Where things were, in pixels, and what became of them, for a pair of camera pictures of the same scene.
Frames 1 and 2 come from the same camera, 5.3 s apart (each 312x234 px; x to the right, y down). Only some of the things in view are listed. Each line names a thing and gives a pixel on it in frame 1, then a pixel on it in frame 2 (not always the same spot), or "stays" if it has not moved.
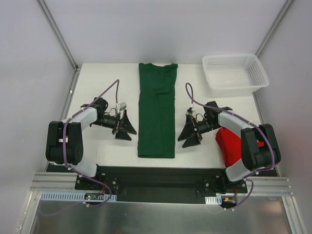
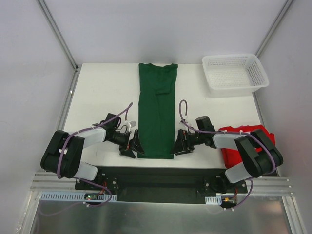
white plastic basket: (229, 75) stays
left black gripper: (119, 124) to (128, 145)
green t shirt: (157, 91) stays
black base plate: (159, 184) stays
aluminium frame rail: (51, 181) stays
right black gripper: (195, 128) to (185, 142)
